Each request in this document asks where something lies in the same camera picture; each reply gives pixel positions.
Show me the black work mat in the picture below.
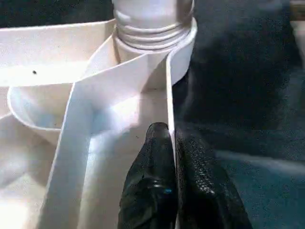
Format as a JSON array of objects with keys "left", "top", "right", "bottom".
[{"left": 0, "top": 0, "right": 305, "bottom": 229}]

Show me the white plastic table leg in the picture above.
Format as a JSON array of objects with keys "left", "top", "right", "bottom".
[{"left": 112, "top": 0, "right": 196, "bottom": 51}]

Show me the white plastic table top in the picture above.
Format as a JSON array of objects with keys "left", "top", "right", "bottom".
[{"left": 0, "top": 18, "right": 198, "bottom": 229}]

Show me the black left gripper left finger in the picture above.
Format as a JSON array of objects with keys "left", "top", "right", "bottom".
[{"left": 117, "top": 123, "right": 176, "bottom": 229}]

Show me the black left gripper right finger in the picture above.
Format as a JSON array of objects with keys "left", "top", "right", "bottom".
[{"left": 174, "top": 129, "right": 253, "bottom": 229}]

